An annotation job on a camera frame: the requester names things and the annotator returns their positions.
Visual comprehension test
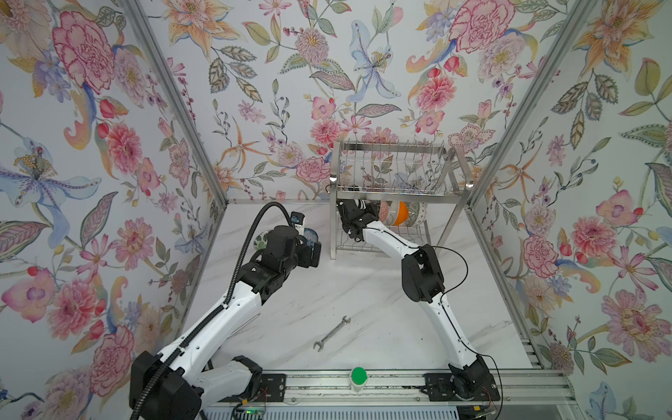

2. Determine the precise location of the orange white bowl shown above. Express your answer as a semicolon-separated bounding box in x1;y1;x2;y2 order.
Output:
388;201;411;226

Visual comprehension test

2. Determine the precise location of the green geometric pattern bowl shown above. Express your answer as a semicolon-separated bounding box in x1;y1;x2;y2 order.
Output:
405;201;428;228

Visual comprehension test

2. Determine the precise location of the green leaf pattern bowl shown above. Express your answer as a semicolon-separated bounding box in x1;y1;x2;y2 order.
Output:
253;233;268;250

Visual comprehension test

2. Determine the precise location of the red pattern bowl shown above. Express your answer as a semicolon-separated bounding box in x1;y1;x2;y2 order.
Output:
370;201;381;221

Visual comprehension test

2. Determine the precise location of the black floral pattern bowl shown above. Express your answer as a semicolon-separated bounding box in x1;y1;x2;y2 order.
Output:
378;201;390;225

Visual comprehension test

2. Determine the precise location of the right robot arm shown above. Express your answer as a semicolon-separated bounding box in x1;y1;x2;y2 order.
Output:
335;199;503;402

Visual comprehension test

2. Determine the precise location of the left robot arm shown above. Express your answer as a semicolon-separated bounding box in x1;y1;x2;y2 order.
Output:
129;201;321;419

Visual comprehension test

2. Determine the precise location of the steel two-tier dish rack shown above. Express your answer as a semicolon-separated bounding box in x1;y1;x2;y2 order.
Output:
327;140;475;260

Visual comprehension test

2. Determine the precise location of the blue floral bowl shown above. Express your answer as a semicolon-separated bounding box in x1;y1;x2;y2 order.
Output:
303;229;320;248

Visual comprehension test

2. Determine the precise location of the steel open-end wrench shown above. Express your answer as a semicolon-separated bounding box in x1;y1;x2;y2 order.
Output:
313;316;351;352

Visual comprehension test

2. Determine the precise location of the green emergency stop button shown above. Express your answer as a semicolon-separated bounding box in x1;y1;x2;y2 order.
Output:
349;367;369;393

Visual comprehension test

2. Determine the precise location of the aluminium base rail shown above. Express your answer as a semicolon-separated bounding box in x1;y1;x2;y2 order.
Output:
128;368;579;408

